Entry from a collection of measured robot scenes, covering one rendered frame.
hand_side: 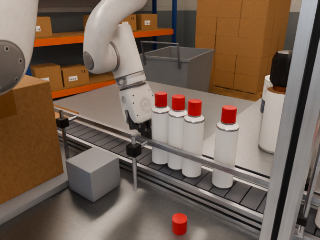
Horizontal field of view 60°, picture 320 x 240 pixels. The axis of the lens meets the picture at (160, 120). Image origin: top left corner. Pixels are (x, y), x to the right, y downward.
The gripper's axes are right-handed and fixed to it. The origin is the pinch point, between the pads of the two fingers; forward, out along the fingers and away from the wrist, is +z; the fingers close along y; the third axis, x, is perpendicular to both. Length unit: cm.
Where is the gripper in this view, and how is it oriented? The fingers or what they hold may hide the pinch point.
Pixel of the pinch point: (147, 137)
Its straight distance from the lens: 80.3
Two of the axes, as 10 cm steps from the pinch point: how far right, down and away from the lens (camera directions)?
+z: 2.7, 9.5, 1.7
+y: 6.0, -3.1, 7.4
